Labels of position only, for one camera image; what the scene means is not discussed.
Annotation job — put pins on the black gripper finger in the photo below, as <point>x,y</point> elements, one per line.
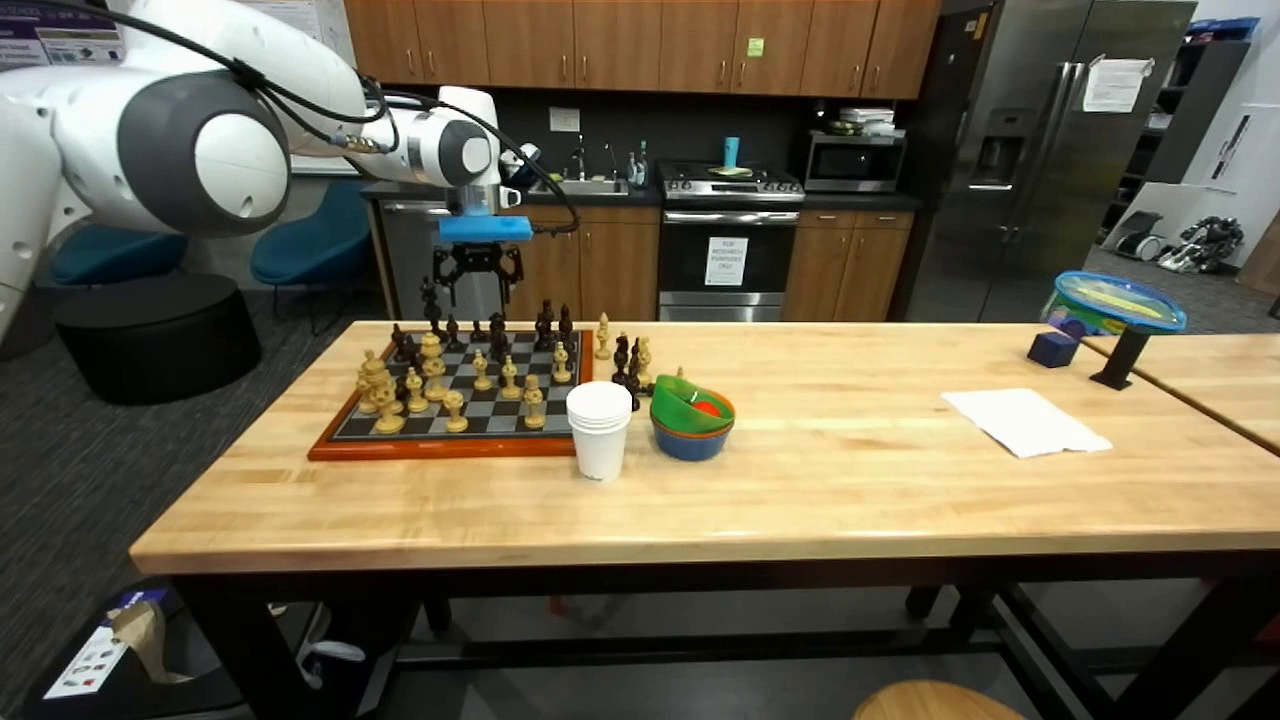
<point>514,283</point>
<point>441,283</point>

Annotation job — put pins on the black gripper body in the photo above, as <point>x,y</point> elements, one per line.
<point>480,264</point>

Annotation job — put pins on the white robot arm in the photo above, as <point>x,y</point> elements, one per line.
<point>203,144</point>

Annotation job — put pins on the light wooden chess piece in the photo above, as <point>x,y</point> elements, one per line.
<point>600,336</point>
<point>510,382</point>
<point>480,373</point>
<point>452,415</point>
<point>535,404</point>
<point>370,379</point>
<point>561,364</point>
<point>389,408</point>
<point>428,363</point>
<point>415,394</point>

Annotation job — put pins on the tall dark wooden chess piece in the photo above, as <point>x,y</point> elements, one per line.
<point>396,347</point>

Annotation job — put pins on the stainless steel dishwasher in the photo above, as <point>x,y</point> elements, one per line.
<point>404,263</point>

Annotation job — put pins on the wide wooden base cabinet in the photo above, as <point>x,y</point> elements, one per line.
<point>600,264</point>

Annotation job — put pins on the steel kitchen sink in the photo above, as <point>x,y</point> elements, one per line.
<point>592,189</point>

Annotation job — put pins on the teal lounge chair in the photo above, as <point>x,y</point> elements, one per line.
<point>112,256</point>
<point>313,247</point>

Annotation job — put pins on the chrome kitchen faucet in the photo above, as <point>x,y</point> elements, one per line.
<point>581,162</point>

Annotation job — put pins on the clear soap bottle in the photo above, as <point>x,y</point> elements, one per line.
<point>636,165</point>

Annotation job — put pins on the white foam cup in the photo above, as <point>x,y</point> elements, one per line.
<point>598,434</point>

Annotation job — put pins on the white paper on oven door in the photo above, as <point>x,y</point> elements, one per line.
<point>724,263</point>

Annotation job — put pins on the green and blue bowl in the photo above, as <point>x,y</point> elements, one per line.
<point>690,427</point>

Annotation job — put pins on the stainless steel oven range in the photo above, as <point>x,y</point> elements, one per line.
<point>728,204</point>

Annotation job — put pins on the blue tumbler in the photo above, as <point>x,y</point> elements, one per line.
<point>728,148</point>

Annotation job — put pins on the black round ottoman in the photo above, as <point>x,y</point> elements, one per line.
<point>155,341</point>

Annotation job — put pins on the narrow wooden base cabinet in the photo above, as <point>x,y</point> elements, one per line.
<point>844,264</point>

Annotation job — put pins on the green sticker on cabinet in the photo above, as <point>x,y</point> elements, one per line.
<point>753,45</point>

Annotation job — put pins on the black microwave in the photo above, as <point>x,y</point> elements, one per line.
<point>853,162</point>

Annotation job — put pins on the bowls stacked on microwave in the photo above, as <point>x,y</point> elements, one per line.
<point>871,122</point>

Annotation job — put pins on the white paper sheet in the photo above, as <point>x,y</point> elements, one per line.
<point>1026,423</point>

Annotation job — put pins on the stainless steel fridge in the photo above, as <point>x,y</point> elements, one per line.
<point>1043,187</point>

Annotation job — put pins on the small dark blue box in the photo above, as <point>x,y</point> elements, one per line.
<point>1052,347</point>

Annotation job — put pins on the wooden stool orange legs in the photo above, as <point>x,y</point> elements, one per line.
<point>934,701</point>

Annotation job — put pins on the teal rimmed plate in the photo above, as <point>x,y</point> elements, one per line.
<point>1119,305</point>

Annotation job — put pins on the black stand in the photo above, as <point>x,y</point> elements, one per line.
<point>1120,363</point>

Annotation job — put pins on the white paper on fridge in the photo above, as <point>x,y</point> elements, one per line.
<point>1113,84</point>

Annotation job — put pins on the white storage cabinet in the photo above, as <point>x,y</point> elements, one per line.
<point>1240,122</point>

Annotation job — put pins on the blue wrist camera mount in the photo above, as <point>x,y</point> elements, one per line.
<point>480,229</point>

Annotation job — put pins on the chess board with orange frame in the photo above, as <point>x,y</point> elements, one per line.
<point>441,447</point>

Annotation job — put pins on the white wall plate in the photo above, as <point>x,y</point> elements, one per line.
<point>565,122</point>

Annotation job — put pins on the wooden wall cabinets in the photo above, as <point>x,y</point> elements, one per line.
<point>612,45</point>

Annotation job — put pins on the black table frame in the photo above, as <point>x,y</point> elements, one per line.
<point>252,642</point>

